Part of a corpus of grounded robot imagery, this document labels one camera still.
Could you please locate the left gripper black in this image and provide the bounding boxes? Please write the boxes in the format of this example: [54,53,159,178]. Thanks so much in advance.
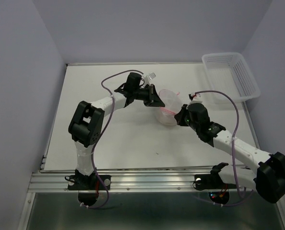
[133,84,164,107]

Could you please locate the white mesh laundry bag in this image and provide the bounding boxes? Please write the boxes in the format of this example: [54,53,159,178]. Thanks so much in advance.
[155,89,182,126]

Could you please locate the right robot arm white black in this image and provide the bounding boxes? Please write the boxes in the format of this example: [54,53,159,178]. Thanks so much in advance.
[174,103,285,204]

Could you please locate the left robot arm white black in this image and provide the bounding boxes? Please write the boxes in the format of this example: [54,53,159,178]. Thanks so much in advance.
[66,70,165,189]

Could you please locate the white plastic basket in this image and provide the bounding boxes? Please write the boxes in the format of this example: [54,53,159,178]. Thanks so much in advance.
[202,52,261,103]

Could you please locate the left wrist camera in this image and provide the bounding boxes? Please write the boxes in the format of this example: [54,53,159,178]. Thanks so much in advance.
[143,72,156,87]

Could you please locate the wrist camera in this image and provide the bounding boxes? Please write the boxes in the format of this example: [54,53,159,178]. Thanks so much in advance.
[143,72,156,87]
[189,93,203,104]

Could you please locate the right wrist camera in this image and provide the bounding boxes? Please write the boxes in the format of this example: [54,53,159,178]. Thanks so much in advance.
[189,93,203,104]

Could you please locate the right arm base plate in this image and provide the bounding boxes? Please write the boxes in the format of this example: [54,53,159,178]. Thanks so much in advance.
[193,162,236,191]

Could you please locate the aluminium rail frame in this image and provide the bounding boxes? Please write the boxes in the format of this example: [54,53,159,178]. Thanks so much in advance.
[18,63,285,230]

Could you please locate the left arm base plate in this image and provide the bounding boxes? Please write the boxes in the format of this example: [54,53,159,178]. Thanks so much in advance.
[64,173,105,191]

